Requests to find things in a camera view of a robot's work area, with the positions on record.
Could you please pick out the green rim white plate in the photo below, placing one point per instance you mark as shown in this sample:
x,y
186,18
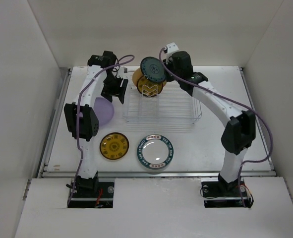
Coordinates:
x,y
155,152

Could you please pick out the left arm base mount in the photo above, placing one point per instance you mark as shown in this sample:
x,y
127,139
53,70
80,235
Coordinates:
x,y
91,193

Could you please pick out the yellow brown patterned plate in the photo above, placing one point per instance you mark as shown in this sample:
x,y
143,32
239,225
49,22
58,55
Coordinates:
x,y
114,146
148,88

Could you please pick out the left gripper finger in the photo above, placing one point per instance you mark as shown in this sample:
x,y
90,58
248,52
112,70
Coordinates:
x,y
108,96
122,90

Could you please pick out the teal blue patterned plate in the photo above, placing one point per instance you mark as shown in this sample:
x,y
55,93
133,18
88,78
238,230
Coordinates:
x,y
153,70

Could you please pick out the purple plastic plate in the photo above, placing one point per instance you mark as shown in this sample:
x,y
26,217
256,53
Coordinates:
x,y
104,110

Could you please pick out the white wire dish rack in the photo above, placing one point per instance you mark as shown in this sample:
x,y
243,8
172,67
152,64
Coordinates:
x,y
171,106

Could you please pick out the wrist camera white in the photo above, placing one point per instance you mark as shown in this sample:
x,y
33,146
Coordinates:
x,y
122,72
171,48

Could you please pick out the tan plastic plate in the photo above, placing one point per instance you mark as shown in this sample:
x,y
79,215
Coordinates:
x,y
136,76

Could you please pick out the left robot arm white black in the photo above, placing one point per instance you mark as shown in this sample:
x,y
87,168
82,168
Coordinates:
x,y
82,122

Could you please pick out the metal rail front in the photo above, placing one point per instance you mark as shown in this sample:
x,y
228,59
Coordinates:
x,y
158,175

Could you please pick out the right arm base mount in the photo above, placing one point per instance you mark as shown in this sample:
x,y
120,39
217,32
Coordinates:
x,y
216,195

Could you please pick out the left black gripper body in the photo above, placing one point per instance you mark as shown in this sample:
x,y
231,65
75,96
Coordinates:
x,y
112,85

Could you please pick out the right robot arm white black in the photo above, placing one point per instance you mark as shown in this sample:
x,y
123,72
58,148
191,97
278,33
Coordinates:
x,y
239,126

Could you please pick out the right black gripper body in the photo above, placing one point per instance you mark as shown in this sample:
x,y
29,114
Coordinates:
x,y
170,67

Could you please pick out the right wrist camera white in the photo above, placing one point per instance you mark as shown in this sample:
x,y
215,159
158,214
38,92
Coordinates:
x,y
171,48

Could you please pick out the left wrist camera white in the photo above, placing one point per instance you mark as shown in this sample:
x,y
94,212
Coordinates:
x,y
122,72

